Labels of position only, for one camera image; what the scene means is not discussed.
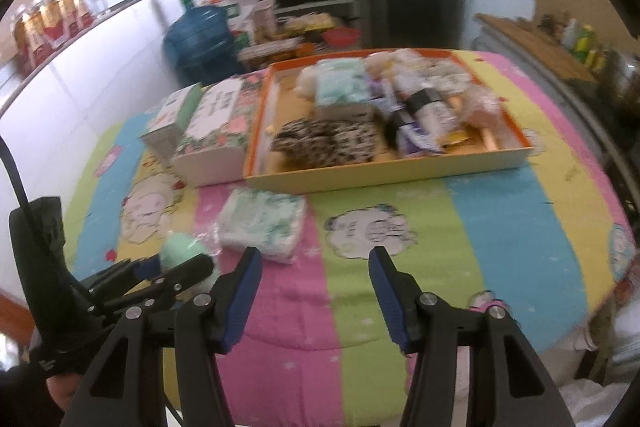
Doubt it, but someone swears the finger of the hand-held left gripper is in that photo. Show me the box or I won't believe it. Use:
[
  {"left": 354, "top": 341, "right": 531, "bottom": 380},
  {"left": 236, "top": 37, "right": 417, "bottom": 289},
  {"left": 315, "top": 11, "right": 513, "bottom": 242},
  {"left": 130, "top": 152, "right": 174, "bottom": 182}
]
[
  {"left": 75, "top": 257, "right": 163, "bottom": 294},
  {"left": 87, "top": 253, "right": 216, "bottom": 315}
]

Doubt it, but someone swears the mint tissue pack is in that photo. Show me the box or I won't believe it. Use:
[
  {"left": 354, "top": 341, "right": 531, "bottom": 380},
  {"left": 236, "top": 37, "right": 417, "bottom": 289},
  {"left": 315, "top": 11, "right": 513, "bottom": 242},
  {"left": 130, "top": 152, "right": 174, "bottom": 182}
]
[
  {"left": 217, "top": 188, "right": 307, "bottom": 264},
  {"left": 315, "top": 58, "right": 377, "bottom": 108}
]

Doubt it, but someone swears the pink puff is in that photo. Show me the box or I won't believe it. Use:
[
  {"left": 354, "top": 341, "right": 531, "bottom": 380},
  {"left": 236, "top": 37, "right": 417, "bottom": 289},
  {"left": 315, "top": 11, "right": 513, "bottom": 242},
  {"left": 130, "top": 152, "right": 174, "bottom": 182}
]
[{"left": 460, "top": 87, "right": 506, "bottom": 130}]

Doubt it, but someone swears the kitchen counter cabinet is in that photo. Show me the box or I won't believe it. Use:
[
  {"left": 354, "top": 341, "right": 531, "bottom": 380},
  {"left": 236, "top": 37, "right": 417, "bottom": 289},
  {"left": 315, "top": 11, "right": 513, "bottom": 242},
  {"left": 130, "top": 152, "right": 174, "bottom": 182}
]
[{"left": 472, "top": 13, "right": 640, "bottom": 188}]

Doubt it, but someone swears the person's left hand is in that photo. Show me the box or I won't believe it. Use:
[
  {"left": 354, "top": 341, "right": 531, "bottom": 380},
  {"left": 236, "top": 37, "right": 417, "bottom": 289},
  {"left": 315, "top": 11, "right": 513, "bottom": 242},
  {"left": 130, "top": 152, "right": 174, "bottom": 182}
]
[{"left": 45, "top": 372, "right": 83, "bottom": 410}]

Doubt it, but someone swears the printed cartoon blanket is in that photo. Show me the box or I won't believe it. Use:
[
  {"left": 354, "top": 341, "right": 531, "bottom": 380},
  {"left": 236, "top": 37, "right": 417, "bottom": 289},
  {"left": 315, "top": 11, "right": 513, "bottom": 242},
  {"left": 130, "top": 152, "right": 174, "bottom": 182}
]
[{"left": 65, "top": 49, "right": 636, "bottom": 427}]

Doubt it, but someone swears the cream plush scrunchie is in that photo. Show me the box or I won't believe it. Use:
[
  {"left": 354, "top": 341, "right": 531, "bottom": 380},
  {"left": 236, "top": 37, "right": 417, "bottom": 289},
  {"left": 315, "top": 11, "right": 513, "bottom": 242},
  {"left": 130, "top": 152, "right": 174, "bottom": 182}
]
[{"left": 295, "top": 67, "right": 321, "bottom": 100}]

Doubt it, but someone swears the black cable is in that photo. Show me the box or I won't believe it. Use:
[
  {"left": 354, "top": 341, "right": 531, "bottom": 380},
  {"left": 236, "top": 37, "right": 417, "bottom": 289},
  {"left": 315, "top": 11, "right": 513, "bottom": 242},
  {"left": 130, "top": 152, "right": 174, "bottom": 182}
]
[{"left": 0, "top": 137, "right": 32, "bottom": 210}]

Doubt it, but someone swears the clear food container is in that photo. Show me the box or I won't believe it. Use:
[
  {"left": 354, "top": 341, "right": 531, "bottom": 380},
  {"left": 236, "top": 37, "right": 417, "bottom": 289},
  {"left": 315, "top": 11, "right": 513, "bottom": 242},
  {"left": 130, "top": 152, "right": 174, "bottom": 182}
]
[{"left": 239, "top": 41, "right": 301, "bottom": 60}]

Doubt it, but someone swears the blue water jug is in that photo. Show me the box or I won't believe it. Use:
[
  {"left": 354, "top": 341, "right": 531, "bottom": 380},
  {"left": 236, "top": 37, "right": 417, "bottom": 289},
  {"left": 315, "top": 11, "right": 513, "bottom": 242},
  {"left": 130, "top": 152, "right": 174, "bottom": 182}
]
[{"left": 162, "top": 4, "right": 238, "bottom": 80}]

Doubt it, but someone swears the purple white packet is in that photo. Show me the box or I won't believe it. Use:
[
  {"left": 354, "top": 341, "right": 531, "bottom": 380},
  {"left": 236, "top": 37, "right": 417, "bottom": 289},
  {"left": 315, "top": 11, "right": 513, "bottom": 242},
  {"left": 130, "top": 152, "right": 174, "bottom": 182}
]
[{"left": 385, "top": 127, "right": 446, "bottom": 156}]

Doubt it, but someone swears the white sack green label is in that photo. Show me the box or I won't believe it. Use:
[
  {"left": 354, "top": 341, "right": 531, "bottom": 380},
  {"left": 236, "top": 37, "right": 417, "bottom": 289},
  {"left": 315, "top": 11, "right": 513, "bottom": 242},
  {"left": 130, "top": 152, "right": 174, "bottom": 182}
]
[{"left": 220, "top": 0, "right": 261, "bottom": 32}]

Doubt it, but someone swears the green tissue box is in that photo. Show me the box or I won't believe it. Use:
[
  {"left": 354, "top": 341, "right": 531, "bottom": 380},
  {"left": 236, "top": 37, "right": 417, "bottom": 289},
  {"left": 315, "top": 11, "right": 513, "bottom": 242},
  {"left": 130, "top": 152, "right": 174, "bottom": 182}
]
[{"left": 140, "top": 83, "right": 203, "bottom": 160}]

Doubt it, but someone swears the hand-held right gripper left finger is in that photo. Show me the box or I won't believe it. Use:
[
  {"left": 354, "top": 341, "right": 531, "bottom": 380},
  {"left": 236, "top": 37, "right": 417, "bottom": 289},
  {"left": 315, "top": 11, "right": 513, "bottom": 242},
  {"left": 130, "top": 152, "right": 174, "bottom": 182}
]
[{"left": 70, "top": 247, "right": 263, "bottom": 427}]

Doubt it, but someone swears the mint makeup sponge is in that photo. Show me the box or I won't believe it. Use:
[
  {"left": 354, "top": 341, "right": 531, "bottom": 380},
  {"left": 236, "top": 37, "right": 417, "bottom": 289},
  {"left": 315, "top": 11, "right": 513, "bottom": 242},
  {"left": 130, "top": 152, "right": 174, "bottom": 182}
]
[{"left": 159, "top": 232, "right": 218, "bottom": 288}]

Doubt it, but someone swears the wooden cutting board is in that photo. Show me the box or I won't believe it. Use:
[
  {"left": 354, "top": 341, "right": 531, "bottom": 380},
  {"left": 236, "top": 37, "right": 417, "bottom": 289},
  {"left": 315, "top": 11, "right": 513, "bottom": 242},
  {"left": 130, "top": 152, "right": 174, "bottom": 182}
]
[{"left": 475, "top": 13, "right": 596, "bottom": 82}]

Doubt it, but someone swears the green yellow bottle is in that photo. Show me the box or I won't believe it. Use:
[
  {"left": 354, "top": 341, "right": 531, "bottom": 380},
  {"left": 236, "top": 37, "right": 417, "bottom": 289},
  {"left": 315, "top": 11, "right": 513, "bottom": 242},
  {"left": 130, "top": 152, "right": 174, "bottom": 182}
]
[{"left": 575, "top": 25, "right": 598, "bottom": 62}]

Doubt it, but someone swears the floral tissue box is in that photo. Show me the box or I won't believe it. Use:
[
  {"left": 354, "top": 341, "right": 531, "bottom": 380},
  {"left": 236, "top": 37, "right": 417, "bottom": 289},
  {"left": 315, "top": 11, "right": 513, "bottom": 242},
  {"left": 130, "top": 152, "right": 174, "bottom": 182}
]
[{"left": 171, "top": 74, "right": 266, "bottom": 188}]

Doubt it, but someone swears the white plastic bottle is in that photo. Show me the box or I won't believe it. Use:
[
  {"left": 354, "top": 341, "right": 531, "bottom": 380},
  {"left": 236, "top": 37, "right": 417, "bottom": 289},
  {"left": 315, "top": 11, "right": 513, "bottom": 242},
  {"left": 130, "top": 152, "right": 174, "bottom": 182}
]
[{"left": 560, "top": 19, "right": 578, "bottom": 50}]

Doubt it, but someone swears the leopard print scrunchie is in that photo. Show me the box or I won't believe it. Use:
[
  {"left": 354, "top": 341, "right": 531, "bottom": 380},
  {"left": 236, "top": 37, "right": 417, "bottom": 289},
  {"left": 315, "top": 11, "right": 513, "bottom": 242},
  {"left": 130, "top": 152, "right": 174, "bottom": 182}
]
[{"left": 272, "top": 118, "right": 381, "bottom": 168}]

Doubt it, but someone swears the cardboard box tray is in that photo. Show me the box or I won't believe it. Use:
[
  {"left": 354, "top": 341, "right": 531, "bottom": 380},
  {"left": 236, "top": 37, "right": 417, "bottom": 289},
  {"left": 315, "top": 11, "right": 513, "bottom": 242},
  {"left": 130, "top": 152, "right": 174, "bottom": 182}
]
[{"left": 243, "top": 48, "right": 536, "bottom": 194}]

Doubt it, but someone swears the red plastic basin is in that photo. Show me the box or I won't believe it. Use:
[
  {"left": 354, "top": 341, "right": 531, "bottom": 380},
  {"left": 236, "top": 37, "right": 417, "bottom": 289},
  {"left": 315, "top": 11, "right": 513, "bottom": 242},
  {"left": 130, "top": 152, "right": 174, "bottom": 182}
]
[{"left": 322, "top": 28, "right": 361, "bottom": 48}]

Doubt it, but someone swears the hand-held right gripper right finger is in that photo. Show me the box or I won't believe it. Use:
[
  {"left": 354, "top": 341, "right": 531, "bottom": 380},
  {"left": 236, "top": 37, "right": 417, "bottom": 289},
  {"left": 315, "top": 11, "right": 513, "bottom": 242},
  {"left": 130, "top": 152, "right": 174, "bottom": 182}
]
[{"left": 368, "top": 246, "right": 576, "bottom": 427}]

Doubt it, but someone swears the large white sack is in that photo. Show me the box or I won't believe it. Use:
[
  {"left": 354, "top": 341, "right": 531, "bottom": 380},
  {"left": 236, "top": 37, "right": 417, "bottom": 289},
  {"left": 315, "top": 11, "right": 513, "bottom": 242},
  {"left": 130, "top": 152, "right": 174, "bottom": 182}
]
[{"left": 560, "top": 297, "right": 640, "bottom": 427}]

